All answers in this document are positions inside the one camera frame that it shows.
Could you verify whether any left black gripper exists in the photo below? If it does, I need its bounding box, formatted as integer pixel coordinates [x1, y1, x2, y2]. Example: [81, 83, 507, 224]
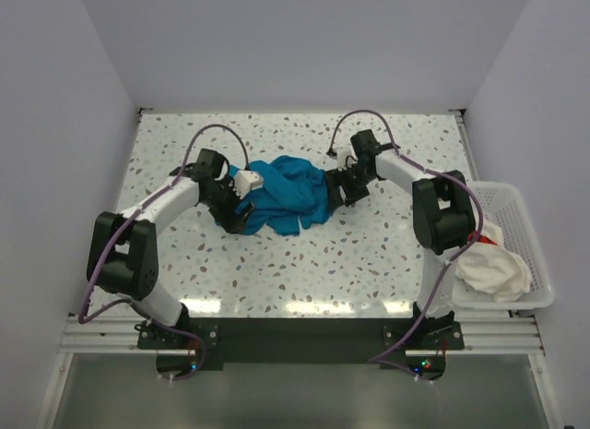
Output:
[202, 176, 255, 234]

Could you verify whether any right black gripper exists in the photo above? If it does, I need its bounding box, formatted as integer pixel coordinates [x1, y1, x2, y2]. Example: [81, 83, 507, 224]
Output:
[324, 164, 375, 212]

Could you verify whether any blue polo t shirt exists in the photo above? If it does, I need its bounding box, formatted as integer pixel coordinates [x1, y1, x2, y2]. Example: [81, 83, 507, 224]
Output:
[237, 155, 333, 236]

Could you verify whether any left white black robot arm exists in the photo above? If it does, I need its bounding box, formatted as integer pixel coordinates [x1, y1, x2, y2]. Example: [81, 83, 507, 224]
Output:
[78, 149, 264, 348]

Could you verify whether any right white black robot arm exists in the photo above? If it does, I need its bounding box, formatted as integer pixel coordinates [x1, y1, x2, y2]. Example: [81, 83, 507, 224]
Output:
[324, 130, 477, 349]

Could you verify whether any red white garment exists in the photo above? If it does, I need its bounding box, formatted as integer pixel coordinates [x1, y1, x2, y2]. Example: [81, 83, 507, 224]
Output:
[475, 221, 504, 248]

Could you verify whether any white plastic basket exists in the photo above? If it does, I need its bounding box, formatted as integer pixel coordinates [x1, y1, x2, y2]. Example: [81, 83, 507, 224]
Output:
[453, 182, 555, 311]

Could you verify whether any white t shirt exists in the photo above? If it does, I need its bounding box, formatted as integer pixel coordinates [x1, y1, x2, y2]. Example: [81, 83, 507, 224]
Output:
[455, 243, 532, 303]

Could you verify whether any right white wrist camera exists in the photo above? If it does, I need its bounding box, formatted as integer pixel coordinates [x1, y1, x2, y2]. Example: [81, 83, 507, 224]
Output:
[336, 148, 357, 171]

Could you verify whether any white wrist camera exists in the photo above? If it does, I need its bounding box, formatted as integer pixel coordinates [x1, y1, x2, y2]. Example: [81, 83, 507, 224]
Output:
[336, 148, 357, 171]
[233, 170, 264, 197]

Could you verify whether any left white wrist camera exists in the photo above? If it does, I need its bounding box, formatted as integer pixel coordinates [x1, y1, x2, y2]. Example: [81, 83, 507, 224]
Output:
[233, 170, 264, 197]

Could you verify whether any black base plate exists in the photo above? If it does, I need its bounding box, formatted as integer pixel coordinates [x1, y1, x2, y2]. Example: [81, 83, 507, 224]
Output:
[135, 315, 466, 380]

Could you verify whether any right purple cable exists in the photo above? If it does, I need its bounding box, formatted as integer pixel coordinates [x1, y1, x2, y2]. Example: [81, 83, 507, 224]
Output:
[324, 109, 485, 370]

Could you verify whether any purple cable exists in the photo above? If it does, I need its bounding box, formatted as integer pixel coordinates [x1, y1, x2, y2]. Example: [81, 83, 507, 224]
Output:
[78, 123, 250, 327]
[324, 109, 485, 370]

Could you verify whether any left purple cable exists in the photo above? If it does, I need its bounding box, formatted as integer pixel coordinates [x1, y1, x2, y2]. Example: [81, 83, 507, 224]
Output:
[78, 123, 250, 327]

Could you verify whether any aluminium rail frame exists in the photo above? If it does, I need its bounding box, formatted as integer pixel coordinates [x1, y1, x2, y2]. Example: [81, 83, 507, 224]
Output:
[36, 309, 565, 428]

